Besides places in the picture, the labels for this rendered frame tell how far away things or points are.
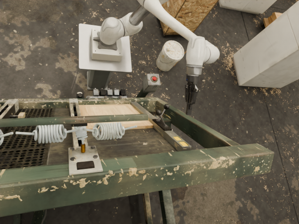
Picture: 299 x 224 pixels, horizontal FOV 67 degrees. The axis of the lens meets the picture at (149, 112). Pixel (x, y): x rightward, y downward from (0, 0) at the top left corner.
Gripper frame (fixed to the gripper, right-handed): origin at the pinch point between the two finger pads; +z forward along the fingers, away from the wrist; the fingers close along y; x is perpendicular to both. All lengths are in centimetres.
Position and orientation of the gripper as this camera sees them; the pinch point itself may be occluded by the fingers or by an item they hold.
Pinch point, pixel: (189, 109)
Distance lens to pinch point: 136.6
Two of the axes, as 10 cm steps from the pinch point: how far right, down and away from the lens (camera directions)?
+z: -0.7, 9.6, 2.6
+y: -3.4, -2.7, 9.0
